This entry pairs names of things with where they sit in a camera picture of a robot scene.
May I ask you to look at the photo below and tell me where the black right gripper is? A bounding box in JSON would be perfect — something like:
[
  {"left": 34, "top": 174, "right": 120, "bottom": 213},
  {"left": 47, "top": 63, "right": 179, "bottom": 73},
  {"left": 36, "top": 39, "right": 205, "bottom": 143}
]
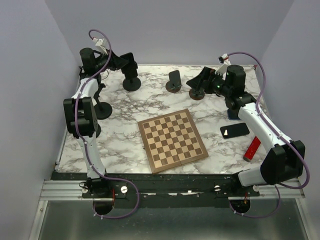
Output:
[{"left": 186, "top": 66, "right": 232, "bottom": 98}]

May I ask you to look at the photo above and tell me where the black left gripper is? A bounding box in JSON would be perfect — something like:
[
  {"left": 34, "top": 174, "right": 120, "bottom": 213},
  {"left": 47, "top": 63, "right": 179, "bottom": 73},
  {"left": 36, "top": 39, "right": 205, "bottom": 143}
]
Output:
[{"left": 94, "top": 49, "right": 129, "bottom": 73}]

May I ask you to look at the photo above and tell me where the blue phone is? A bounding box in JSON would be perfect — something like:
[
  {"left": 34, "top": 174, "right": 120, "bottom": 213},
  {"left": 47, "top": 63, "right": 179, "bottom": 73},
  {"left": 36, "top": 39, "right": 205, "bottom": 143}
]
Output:
[{"left": 227, "top": 109, "right": 240, "bottom": 121}]

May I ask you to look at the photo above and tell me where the black round phone stand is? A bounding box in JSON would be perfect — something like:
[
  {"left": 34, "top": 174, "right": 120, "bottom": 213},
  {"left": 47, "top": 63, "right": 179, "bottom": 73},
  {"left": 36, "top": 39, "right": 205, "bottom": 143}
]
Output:
[
  {"left": 122, "top": 73, "right": 141, "bottom": 92},
  {"left": 93, "top": 83, "right": 113, "bottom": 120}
]

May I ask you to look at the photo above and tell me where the black phone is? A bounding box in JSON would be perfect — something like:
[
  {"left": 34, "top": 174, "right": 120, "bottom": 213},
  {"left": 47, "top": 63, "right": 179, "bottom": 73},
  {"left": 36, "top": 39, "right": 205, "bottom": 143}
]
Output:
[{"left": 220, "top": 122, "right": 250, "bottom": 139}]

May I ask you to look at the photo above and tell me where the black front phone stand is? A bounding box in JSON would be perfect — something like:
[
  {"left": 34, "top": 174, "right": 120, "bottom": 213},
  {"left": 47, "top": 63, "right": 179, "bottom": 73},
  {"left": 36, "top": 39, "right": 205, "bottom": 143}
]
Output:
[{"left": 96, "top": 124, "right": 102, "bottom": 138}]

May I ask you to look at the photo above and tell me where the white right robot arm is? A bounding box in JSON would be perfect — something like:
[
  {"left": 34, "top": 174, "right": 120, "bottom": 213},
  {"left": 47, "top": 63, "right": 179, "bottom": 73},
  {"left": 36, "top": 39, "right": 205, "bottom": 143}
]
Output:
[{"left": 186, "top": 64, "right": 306, "bottom": 196}]

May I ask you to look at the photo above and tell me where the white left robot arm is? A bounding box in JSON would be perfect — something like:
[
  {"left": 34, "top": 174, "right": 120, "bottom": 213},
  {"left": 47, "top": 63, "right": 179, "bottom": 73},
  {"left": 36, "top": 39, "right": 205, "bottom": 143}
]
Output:
[{"left": 63, "top": 47, "right": 135, "bottom": 198}]

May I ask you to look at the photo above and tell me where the round wooden phone stand right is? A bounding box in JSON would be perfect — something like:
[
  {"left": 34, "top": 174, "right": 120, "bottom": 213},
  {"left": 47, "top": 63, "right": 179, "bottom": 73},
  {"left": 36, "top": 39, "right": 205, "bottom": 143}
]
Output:
[{"left": 189, "top": 86, "right": 205, "bottom": 101}]

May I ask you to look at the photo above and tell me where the round wooden phone stand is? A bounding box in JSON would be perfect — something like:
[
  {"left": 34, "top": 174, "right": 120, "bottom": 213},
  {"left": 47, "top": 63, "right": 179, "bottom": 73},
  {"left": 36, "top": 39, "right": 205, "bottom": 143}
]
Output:
[
  {"left": 165, "top": 70, "right": 182, "bottom": 93},
  {"left": 189, "top": 86, "right": 205, "bottom": 101}
]

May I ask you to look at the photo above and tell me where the round wooden phone stand left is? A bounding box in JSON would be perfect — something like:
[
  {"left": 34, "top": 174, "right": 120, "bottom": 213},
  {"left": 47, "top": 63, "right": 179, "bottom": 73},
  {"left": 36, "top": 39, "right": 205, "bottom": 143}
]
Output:
[{"left": 165, "top": 70, "right": 182, "bottom": 93}]

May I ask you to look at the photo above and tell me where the wooden chessboard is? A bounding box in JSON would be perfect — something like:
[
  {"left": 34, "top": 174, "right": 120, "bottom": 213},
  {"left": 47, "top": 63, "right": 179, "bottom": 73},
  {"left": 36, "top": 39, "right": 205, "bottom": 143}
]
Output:
[{"left": 137, "top": 109, "right": 209, "bottom": 174}]

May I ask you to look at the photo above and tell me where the red toy microphone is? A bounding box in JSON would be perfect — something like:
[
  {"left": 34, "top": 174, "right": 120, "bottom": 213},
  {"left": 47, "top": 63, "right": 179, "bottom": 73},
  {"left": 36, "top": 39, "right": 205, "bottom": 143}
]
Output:
[{"left": 243, "top": 136, "right": 261, "bottom": 162}]

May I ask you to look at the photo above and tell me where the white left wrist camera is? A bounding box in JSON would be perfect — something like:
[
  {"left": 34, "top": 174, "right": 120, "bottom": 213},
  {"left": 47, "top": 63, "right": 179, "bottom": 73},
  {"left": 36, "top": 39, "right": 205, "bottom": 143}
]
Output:
[{"left": 92, "top": 37, "right": 109, "bottom": 55}]

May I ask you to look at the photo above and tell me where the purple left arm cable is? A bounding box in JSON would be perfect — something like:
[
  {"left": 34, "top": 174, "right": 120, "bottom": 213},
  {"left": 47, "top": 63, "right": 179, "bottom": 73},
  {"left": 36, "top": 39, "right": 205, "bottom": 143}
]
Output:
[{"left": 74, "top": 29, "right": 141, "bottom": 220}]

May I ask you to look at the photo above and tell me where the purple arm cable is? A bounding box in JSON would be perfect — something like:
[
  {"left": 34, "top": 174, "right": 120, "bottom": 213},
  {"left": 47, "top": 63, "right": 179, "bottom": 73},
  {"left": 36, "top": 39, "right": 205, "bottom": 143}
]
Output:
[
  {"left": 219, "top": 51, "right": 311, "bottom": 218},
  {"left": 74, "top": 29, "right": 141, "bottom": 220}
]

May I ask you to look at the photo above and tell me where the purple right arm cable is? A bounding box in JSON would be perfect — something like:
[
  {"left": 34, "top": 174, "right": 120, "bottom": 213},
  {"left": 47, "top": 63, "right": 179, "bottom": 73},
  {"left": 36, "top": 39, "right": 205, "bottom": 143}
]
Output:
[{"left": 219, "top": 51, "right": 311, "bottom": 218}]

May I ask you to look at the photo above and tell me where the aluminium front rail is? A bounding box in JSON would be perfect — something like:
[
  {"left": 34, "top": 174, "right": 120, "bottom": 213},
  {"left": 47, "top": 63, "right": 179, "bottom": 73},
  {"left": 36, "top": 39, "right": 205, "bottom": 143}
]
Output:
[{"left": 39, "top": 180, "right": 306, "bottom": 202}]

